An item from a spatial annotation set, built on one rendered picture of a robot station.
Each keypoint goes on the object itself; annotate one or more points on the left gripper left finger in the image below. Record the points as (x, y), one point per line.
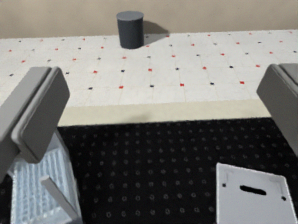
(30, 114)

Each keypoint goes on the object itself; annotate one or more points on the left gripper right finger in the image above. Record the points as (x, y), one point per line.
(278, 91)

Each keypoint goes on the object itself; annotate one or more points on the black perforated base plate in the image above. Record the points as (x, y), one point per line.
(164, 172)

